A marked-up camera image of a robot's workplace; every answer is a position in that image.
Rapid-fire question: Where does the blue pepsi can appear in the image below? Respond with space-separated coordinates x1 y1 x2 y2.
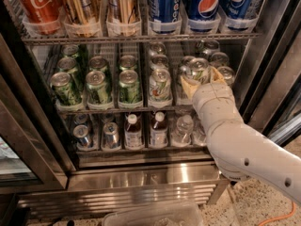
221 0 263 31
188 0 219 32

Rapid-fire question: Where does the green can front middle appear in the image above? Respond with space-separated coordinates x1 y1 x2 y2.
86 71 112 105

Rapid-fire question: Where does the green can front right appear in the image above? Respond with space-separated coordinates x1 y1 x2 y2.
119 70 142 104

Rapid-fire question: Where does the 7up can second-row right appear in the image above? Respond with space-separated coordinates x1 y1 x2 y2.
210 52 230 68

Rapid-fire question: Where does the brown juice bottle left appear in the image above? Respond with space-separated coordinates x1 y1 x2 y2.
125 114 143 150

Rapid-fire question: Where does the clear water bottle left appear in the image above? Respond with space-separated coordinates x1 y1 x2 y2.
171 115 194 147

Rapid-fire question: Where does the clear water bottle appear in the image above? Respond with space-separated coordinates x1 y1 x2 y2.
192 121 206 146
171 115 194 147

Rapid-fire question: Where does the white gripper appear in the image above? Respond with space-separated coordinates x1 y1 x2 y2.
181 67 243 132

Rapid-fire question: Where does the red Coca-Cola can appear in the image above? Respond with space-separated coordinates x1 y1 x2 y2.
19 0 60 35

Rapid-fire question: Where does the clear plastic bin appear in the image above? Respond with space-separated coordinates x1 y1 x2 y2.
102 201 204 226

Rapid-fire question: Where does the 7up can back right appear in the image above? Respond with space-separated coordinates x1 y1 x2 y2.
195 40 220 59

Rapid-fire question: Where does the clear water bottle right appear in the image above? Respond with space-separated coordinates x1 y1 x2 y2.
192 121 206 146

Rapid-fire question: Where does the green can second-row middle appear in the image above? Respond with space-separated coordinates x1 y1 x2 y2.
88 56 111 79

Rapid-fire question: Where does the blue Pepsi can middle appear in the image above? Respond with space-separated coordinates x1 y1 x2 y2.
188 0 219 32

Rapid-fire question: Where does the silver blue can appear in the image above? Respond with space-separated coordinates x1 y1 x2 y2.
73 114 92 131
103 122 120 150
101 113 116 124
73 124 93 148

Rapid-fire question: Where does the gold can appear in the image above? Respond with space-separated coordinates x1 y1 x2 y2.
63 0 101 38
107 0 140 36

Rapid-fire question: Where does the gold can left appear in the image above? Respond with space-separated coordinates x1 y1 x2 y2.
63 0 101 38

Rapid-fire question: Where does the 7up can second-row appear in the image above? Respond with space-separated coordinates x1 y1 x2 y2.
177 56 194 77
210 52 230 68
150 55 169 71

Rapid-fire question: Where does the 7up can second-row left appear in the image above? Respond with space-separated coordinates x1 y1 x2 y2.
150 55 169 71

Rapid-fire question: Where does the fridge door left glass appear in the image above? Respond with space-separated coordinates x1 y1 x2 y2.
0 36 68 194

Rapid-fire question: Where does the blue Bud Light can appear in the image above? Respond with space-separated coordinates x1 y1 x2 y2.
149 0 181 34

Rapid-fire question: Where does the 7up can second-row middle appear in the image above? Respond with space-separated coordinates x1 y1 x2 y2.
177 56 194 77

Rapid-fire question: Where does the stainless steel fridge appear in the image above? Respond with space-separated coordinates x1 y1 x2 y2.
0 0 301 218

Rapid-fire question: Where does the green can second-row right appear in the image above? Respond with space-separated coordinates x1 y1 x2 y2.
119 55 137 72

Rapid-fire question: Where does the silver blue can back left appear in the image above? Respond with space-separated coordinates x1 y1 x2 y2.
73 114 92 131

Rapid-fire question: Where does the silver blue can front left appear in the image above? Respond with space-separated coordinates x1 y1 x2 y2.
73 124 93 148

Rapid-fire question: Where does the gold can right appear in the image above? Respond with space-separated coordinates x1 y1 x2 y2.
107 0 140 36

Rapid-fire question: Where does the blue Pepsi can right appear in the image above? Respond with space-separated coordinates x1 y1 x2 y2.
221 0 263 31

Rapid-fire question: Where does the green can second-row left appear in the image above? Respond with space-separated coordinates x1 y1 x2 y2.
57 57 84 91

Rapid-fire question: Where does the silver blue can front right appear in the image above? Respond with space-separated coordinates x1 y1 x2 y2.
103 122 120 150

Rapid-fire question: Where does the orange cable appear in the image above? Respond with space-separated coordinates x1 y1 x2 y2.
257 201 297 226

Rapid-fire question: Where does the green can front left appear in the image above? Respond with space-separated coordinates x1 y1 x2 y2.
50 72 82 106

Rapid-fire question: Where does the brown juice bottle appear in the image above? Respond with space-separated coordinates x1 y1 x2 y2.
150 111 167 148
125 114 143 150

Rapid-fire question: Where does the green can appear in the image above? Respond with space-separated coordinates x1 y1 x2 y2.
50 72 82 106
61 44 87 68
86 71 112 105
119 70 142 104

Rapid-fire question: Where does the green can second-row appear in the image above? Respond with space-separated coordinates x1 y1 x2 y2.
88 56 111 79
119 55 137 72
57 57 84 91

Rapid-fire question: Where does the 7up can back left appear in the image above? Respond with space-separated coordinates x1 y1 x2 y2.
149 42 166 57

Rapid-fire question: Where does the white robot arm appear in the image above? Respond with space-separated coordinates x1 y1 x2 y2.
181 68 301 205

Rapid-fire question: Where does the white 7up can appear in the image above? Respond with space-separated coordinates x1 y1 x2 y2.
186 57 210 84
217 66 235 87
150 69 171 102

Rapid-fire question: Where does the green can back left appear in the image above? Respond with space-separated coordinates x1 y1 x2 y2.
61 44 87 68

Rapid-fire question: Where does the brown juice bottle right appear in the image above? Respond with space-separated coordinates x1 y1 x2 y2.
150 111 167 148

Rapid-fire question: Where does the silver blue can back right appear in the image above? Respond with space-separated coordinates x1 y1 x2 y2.
101 113 116 124

